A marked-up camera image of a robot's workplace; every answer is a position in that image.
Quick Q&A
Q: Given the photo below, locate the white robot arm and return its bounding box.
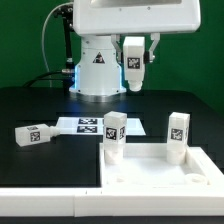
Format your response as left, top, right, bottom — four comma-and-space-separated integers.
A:
70, 0, 201, 102

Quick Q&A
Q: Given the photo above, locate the white square tabletop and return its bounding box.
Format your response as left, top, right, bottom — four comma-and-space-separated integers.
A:
100, 143, 224, 188

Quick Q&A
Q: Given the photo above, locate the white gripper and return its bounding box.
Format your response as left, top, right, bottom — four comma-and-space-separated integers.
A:
73, 0, 201, 64

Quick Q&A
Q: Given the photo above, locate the white marker sheet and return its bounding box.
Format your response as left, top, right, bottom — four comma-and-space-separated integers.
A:
56, 117, 145, 136

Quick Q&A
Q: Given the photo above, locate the grey cable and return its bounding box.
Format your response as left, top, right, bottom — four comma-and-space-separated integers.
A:
41, 2, 74, 73

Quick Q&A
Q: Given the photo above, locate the white front fence bar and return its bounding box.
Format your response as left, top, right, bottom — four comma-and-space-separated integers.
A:
0, 187, 224, 217

